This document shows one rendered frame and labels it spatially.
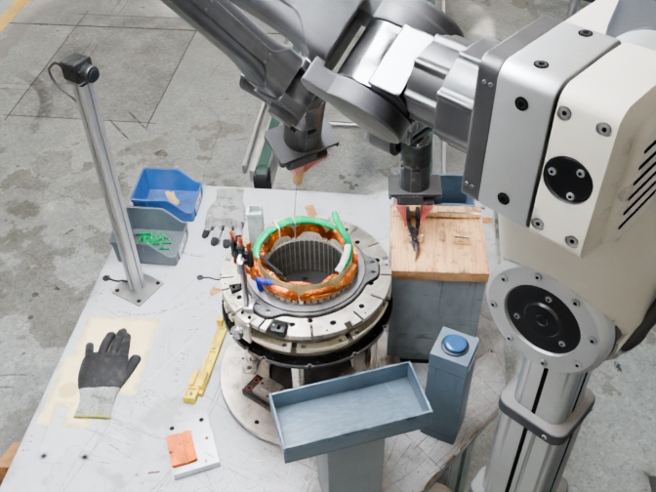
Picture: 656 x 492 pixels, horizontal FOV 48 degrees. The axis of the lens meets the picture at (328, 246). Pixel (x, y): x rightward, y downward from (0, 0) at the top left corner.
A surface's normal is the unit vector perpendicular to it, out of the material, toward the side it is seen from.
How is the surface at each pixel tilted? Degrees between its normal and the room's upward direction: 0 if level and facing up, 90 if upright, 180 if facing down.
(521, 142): 90
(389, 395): 0
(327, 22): 45
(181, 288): 0
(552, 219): 90
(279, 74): 81
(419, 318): 90
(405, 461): 0
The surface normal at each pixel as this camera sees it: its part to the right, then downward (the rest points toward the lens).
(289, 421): -0.01, -0.73
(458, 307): -0.06, 0.69
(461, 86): -0.54, -0.07
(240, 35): 0.62, 0.40
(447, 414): -0.44, 0.62
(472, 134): -0.69, 0.51
